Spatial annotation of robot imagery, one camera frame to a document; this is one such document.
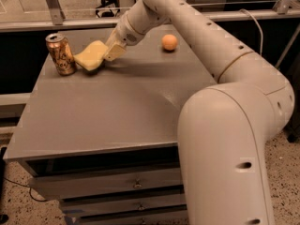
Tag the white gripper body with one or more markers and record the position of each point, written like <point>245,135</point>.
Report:
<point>124,35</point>

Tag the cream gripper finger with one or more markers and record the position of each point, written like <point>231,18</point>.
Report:
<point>114,51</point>
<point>111,39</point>

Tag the orange soda can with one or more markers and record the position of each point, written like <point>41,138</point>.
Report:
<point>61,54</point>

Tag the middle drawer knob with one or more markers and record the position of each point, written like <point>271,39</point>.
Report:
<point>141,207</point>

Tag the metal railing frame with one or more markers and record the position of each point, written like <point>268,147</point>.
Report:
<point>43,14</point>

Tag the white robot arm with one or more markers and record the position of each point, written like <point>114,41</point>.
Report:
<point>222,130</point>

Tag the grey drawer cabinet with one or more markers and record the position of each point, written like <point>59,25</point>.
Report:
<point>85,139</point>

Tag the drawer knob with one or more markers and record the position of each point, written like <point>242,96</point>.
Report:
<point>141,207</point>
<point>137,184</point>

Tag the orange ball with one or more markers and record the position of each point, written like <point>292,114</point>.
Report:
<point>169,42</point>

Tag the top drawer knob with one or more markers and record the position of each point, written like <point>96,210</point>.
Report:
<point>137,184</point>

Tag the black office chair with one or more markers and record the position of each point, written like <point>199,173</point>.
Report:
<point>107,9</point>

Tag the yellow sponge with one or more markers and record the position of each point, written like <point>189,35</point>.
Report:
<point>92,56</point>

